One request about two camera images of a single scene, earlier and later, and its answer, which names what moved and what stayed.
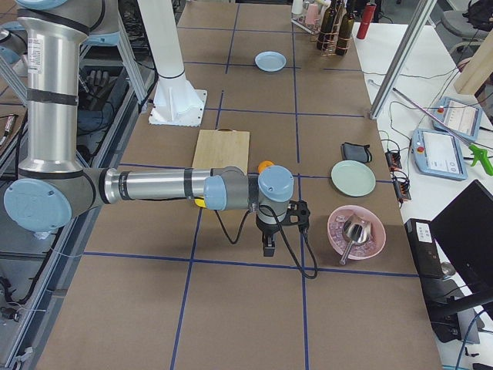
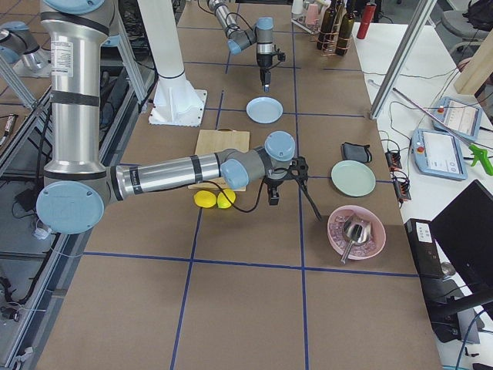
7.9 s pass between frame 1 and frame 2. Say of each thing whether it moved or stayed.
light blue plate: moved
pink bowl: stayed
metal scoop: stayed
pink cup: stayed
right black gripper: moved
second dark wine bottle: stayed
